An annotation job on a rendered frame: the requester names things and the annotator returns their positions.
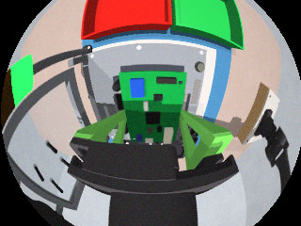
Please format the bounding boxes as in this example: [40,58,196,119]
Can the red open tray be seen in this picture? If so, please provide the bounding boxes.
[81,0,172,40]

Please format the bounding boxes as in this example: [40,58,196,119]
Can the green bin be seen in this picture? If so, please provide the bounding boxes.
[170,0,244,50]

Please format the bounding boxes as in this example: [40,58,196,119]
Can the green circuit board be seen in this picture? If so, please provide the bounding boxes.
[119,71,187,144]

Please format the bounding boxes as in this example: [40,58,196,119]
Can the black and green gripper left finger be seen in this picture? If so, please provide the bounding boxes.
[74,109,127,144]

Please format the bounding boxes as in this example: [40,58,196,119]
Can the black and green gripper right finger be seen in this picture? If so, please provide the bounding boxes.
[180,109,233,170]

